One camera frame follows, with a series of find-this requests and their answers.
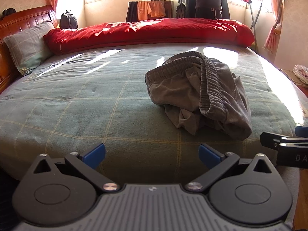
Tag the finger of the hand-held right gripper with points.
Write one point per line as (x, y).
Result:
(302, 131)
(272, 140)

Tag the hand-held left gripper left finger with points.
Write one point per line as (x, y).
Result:
(95, 155)

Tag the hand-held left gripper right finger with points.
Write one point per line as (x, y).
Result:
(209, 156)

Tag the grey sweatpants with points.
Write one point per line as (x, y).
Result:
(216, 96)

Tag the pile of pink white clothes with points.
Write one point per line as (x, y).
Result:
(302, 73)

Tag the metal clothes drying rack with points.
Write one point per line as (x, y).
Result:
(255, 16)

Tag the person in dark clothes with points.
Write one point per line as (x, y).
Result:
(207, 2)

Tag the brown cardboard sheet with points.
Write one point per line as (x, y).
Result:
(287, 77)

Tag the bed with green checked sheet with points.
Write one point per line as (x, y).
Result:
(72, 101)

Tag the grey plaid pillow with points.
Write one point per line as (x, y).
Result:
(26, 45)

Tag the red duvet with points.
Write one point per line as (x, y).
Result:
(144, 33)

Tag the black backpack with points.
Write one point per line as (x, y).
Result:
(68, 20)

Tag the black hanging coat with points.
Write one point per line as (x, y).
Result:
(225, 9)

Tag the dark brown cloth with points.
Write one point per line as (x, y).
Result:
(131, 12)

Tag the wooden headboard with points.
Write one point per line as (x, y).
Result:
(24, 16)

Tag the orange cloth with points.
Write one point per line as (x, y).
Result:
(151, 9)

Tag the black cloth bundle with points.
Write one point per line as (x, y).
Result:
(8, 12)

